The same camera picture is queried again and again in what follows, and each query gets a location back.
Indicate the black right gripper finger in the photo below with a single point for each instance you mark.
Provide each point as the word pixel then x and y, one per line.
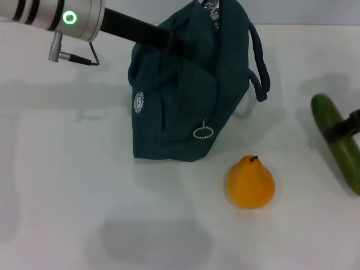
pixel 341 128

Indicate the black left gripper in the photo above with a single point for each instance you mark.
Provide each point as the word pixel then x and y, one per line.
pixel 132 31

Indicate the green cucumber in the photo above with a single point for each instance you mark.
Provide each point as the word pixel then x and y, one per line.
pixel 340 146

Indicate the teal fabric zipper bag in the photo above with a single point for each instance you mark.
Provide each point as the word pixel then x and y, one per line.
pixel 191 98

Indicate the orange pear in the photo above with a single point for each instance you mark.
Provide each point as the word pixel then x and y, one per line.
pixel 250 185

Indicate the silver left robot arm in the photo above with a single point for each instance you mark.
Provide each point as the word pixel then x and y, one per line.
pixel 42 14

